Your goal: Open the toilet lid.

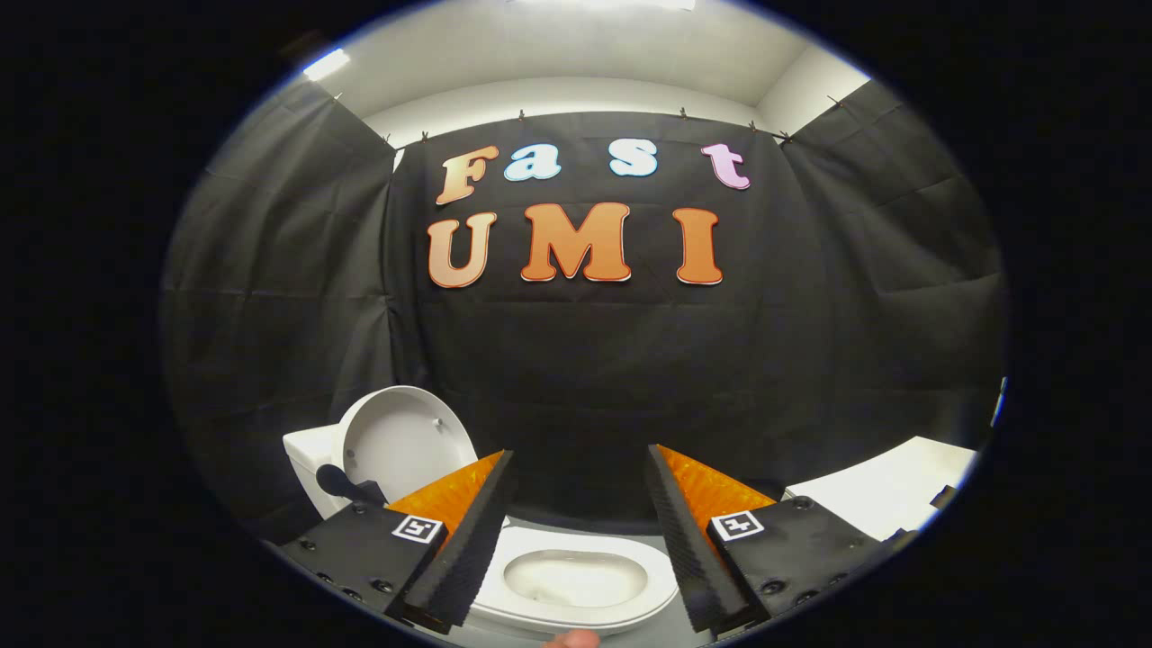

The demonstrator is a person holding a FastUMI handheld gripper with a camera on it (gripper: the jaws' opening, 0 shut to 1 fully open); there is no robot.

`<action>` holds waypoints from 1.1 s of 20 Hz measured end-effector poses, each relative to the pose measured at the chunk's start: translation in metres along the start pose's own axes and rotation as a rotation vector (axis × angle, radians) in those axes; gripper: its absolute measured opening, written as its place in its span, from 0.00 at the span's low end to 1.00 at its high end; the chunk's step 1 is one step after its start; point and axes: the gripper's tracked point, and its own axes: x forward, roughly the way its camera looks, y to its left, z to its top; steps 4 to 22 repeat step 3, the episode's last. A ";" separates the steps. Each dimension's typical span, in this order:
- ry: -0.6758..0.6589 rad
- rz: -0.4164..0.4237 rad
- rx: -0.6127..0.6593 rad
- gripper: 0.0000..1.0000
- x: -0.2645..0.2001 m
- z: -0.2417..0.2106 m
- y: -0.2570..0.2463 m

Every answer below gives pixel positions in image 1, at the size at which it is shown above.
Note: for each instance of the small ceiling light panel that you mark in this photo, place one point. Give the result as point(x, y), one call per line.
point(326, 64)

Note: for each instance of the white toilet lid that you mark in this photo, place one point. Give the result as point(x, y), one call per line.
point(405, 441)

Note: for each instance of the white cabinet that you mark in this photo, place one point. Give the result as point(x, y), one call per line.
point(891, 490)

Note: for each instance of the large ceiling light panel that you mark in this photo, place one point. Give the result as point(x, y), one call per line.
point(621, 4)

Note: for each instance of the small dark object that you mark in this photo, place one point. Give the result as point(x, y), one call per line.
point(943, 497)

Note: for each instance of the black backdrop cloth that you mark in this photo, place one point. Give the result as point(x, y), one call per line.
point(585, 360)

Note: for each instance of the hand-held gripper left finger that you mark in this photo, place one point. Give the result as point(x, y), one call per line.
point(468, 549)

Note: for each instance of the white toilet tank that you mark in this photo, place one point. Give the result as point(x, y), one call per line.
point(306, 468)

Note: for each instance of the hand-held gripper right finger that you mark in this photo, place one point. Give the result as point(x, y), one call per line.
point(693, 549)

